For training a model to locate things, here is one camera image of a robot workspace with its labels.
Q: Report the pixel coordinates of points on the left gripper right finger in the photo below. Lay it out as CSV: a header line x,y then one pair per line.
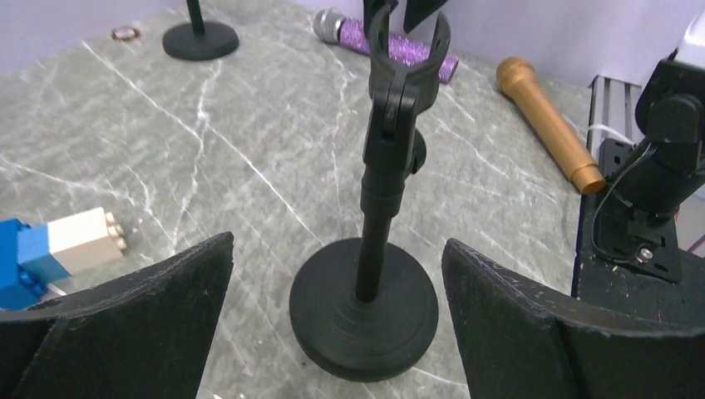
x,y
521,339

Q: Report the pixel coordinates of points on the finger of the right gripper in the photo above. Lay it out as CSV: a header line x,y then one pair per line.
x,y
417,11

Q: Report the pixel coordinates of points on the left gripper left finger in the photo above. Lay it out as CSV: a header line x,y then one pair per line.
x,y
146,334

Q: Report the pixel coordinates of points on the gold microphone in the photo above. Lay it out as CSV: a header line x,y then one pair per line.
x,y
518,81

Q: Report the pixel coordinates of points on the black round mic stand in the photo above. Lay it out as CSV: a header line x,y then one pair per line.
x,y
363,309
199,40

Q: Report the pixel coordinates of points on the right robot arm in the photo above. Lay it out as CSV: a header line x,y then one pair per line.
x,y
524,192

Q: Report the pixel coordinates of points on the blue and white toy block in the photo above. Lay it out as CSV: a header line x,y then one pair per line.
x,y
32,257

